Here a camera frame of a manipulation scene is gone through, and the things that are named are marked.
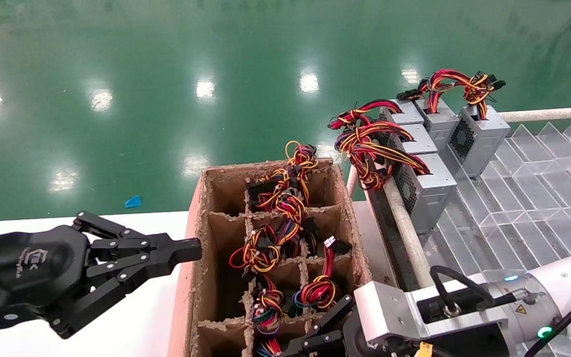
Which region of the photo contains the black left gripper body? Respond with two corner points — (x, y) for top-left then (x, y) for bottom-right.
(0, 226), (93, 332)

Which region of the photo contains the divided brown cardboard box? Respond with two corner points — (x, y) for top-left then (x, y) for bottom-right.
(169, 159), (373, 357)

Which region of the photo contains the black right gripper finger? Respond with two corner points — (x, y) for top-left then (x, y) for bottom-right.
(310, 295), (355, 334)
(276, 330), (345, 357)

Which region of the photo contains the long black arm cable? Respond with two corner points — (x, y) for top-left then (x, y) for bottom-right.
(523, 283), (571, 357)

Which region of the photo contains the wire bundle in box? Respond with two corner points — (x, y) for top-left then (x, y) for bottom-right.
(228, 224), (293, 273)

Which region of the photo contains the looped black wrist cable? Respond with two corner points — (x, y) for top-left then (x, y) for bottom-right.
(429, 265), (519, 318)

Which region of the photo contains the clear acrylic divided tray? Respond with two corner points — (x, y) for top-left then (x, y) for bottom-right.
(417, 119), (571, 357)

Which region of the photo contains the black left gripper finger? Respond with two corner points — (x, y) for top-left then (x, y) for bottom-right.
(73, 212), (202, 254)
(50, 249), (202, 340)

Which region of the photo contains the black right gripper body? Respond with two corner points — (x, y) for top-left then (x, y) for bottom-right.
(343, 317), (390, 357)

